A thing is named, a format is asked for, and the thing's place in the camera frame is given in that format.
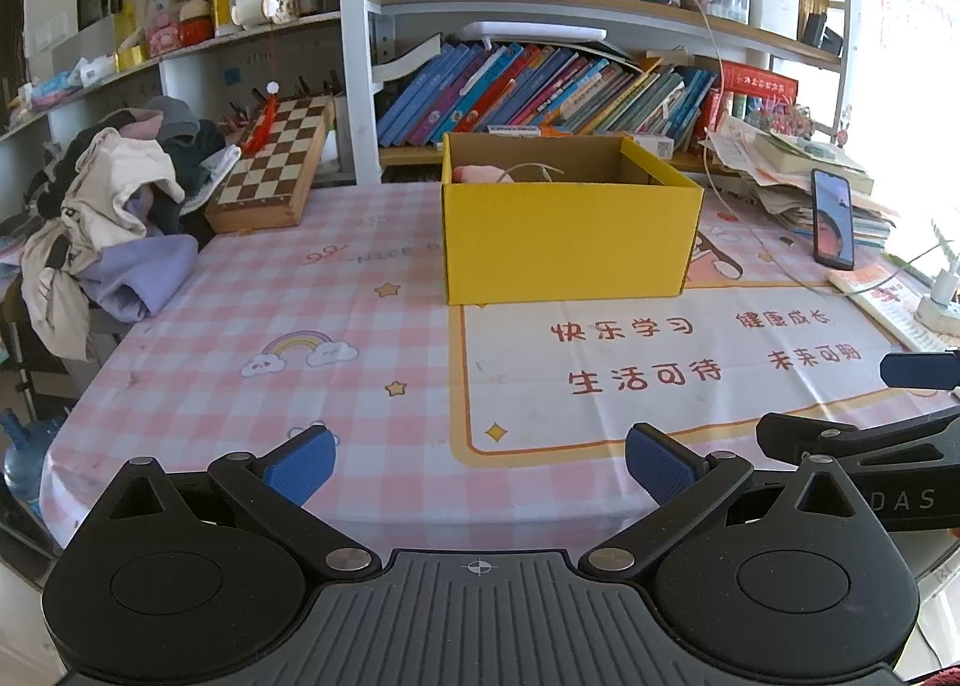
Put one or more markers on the row of leaning books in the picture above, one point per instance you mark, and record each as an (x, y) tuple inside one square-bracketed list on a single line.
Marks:
[(532, 89)]

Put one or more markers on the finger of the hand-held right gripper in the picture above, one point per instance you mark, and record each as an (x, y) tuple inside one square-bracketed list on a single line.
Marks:
[(885, 442), (922, 369)]

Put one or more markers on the white bookshelf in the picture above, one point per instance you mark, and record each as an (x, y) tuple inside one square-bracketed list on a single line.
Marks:
[(358, 56)]

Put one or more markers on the white orange booklet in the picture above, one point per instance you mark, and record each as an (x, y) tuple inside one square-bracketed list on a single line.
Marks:
[(881, 300)]

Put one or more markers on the white storage container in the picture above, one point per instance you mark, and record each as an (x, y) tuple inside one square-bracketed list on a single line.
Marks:
[(774, 11)]

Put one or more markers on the wall poster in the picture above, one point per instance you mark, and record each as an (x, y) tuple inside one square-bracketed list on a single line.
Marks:
[(911, 3)]

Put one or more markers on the black smartphone on stand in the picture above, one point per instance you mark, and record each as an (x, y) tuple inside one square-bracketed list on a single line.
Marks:
[(832, 221)]

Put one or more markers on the pink gift box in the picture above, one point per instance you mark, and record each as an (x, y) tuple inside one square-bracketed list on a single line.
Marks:
[(165, 39)]

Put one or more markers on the yellow white bottle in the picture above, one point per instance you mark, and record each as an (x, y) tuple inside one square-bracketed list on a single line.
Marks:
[(223, 3)]

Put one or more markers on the pink flower decoration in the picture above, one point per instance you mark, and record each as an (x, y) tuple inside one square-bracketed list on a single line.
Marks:
[(787, 119)]

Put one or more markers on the black picture frame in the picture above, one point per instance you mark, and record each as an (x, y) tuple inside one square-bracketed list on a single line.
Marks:
[(96, 7)]

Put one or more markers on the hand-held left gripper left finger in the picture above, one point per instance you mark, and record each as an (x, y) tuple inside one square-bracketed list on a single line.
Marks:
[(300, 465)]

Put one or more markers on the red mushroom jar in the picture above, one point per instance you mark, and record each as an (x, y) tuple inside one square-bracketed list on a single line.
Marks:
[(196, 20)]

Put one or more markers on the pile of clothes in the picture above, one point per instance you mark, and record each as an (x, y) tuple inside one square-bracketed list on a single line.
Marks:
[(120, 213)]

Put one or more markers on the white plug charger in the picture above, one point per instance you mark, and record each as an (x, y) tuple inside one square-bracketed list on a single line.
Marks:
[(946, 285)]

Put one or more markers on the yellow cardboard box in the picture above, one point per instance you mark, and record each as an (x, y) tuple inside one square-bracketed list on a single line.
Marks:
[(562, 243)]

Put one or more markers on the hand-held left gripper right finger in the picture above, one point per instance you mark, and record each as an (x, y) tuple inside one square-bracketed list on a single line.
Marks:
[(660, 465)]

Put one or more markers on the pink checkered tablecloth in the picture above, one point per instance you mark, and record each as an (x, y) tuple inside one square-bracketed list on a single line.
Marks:
[(225, 363)]

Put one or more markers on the stack of papers and books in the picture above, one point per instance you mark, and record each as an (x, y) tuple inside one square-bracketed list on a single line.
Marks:
[(772, 164)]

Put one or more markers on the small yellow box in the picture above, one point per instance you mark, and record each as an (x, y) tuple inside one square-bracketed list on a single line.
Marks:
[(131, 48)]

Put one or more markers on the wooden chessboard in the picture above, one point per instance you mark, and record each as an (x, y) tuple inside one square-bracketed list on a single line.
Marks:
[(274, 157)]

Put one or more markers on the pink plush pig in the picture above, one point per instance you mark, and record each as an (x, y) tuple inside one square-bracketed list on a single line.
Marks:
[(480, 173)]

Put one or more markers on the tissue pack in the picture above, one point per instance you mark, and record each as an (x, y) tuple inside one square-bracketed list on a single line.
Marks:
[(52, 89)]

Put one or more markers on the white power strip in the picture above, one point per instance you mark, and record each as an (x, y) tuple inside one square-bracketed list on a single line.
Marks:
[(941, 317)]

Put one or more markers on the blue water jug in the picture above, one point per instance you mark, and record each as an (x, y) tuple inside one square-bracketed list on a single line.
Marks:
[(26, 457)]

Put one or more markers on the red tassel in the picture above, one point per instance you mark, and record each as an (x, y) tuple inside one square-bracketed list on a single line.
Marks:
[(259, 127)]

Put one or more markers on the black box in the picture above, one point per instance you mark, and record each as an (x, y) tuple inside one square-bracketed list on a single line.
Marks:
[(821, 33)]

